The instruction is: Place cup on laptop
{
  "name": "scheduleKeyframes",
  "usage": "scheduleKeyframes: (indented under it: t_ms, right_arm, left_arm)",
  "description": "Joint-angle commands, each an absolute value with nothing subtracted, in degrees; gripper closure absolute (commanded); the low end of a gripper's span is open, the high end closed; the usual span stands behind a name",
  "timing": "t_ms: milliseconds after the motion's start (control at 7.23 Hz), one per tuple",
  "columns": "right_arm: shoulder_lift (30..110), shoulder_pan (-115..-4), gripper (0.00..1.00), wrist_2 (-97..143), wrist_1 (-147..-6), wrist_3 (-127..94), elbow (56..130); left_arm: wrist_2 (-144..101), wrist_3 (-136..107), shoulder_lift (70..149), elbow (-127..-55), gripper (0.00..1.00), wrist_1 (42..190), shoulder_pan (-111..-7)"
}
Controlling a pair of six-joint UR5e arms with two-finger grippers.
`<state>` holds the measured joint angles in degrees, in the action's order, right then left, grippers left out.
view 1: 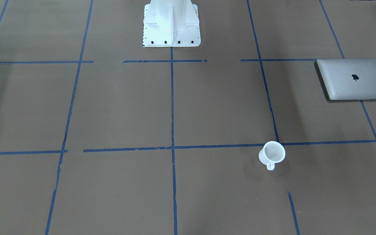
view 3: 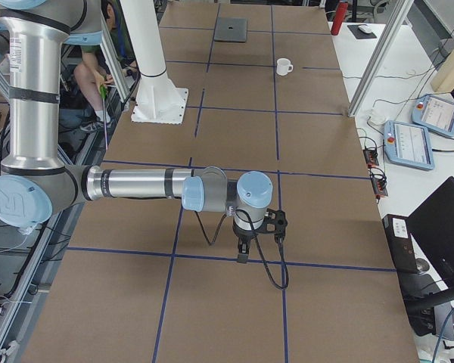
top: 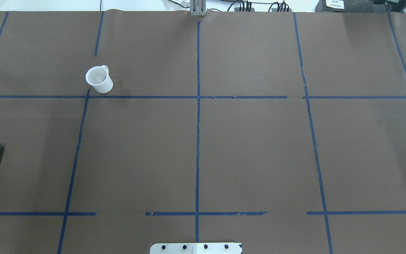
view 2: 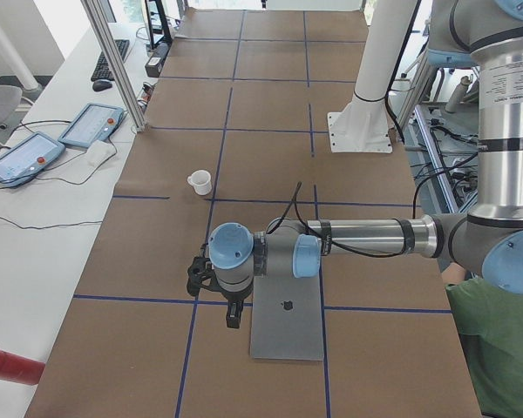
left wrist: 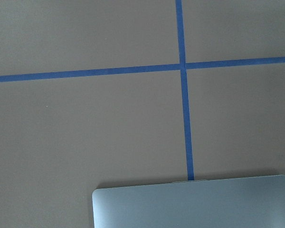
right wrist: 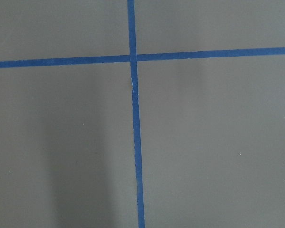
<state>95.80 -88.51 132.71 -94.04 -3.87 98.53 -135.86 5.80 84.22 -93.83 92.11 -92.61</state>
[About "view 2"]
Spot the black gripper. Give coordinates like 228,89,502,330
224,290,248,328

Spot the white plastic cup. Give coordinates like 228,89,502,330
187,170,212,196

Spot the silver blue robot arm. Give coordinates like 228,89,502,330
187,1,523,328

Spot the white crumpled cloth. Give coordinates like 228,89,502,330
85,140,116,167

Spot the far blue teach pendant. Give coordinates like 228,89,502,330
58,103,125,148

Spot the blue teach pendant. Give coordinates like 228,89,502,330
0,131,65,187
58,103,125,148

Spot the red cylinder bottle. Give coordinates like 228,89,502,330
0,349,45,386

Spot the black box device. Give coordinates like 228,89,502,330
145,43,170,78

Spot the near blue teach pendant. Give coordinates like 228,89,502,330
0,131,65,187

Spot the black computer mouse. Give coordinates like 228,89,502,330
92,79,112,92

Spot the person in green shirt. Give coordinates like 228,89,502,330
442,263,523,417

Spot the black keyboard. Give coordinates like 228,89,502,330
90,38,132,83

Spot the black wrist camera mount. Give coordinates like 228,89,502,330
187,256,220,297

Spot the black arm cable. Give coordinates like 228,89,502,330
265,182,428,258

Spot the white pedestal column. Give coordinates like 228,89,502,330
328,0,420,153

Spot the aluminium frame post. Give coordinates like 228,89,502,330
81,0,146,132

